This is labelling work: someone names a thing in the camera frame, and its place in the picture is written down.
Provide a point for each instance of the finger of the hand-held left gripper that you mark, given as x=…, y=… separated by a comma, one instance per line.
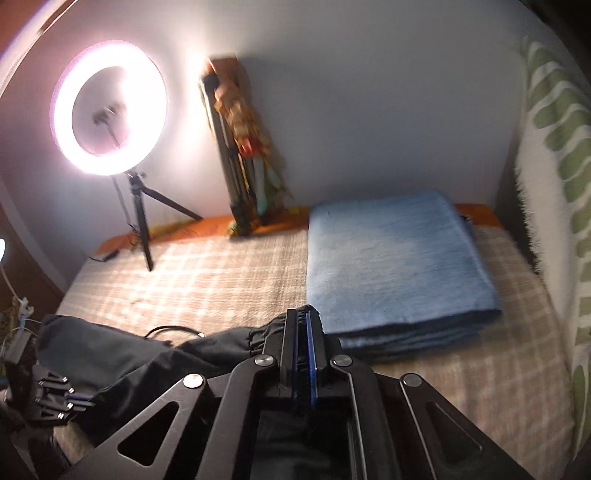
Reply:
x=55, y=411
x=57, y=385

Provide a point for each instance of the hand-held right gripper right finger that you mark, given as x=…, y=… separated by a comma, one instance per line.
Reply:
x=310, y=355

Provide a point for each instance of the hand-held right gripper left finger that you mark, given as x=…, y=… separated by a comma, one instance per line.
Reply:
x=292, y=350

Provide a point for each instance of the black pants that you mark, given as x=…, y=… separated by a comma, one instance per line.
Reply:
x=138, y=364

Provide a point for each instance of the beige checkered blanket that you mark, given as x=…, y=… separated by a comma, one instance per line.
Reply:
x=207, y=281

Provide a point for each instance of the folded blue blanket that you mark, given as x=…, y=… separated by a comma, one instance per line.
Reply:
x=397, y=267

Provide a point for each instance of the white lamp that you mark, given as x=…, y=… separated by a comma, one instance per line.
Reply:
x=2, y=251

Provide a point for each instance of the orange bed sheet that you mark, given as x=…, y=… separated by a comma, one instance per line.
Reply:
x=124, y=241

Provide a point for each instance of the black tripod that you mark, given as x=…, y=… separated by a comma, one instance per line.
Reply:
x=138, y=207

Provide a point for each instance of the white pillow with green leaves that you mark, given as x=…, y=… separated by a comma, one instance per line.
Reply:
x=540, y=207

